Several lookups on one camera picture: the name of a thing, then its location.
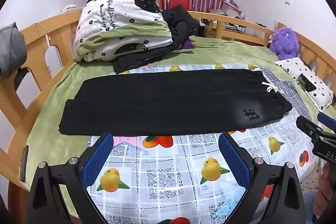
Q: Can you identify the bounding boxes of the black pants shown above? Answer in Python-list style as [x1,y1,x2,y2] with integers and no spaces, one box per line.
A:
[58,69,293,136]

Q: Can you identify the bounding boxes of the purple plush toy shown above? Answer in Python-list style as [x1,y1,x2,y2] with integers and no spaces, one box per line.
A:
[269,27,299,60]

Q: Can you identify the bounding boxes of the cardboard box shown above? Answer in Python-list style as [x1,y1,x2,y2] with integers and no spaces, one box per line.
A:
[205,21,219,38]

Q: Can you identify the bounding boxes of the white flower pillow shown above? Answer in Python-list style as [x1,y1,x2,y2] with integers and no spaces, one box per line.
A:
[274,57,335,111]

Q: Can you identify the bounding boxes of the black jacket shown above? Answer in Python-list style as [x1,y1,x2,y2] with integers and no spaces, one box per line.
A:
[112,4,199,74]

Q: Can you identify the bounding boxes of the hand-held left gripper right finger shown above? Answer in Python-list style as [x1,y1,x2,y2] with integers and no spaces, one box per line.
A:
[218,132,306,224]

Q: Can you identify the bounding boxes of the purple cloth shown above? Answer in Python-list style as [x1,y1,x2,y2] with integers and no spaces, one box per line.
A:
[178,39,196,53]

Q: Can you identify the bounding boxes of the person's right hand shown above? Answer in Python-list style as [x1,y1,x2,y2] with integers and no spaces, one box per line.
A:
[313,161,336,217]

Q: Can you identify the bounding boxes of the green bed sheet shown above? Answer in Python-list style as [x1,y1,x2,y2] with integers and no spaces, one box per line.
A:
[25,35,336,188]

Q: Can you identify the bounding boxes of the grey bag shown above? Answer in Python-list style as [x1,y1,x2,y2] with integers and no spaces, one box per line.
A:
[0,22,28,80]

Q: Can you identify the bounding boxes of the wooden bed frame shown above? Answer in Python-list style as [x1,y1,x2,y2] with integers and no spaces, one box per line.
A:
[0,9,336,224]

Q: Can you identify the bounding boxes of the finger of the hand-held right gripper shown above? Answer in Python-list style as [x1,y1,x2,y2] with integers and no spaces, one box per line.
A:
[296,116,332,141]
[317,112,336,133]

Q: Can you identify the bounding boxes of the fruit printed table cover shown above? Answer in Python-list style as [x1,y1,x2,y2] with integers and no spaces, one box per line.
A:
[87,63,327,224]

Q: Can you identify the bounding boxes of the white green flower quilt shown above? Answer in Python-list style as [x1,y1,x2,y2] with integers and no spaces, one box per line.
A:
[73,0,173,63]

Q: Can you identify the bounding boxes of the white cable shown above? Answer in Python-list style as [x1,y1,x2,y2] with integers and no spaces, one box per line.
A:
[35,22,52,46]

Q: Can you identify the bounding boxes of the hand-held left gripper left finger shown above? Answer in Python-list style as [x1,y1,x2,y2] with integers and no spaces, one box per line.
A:
[26,132,114,224]

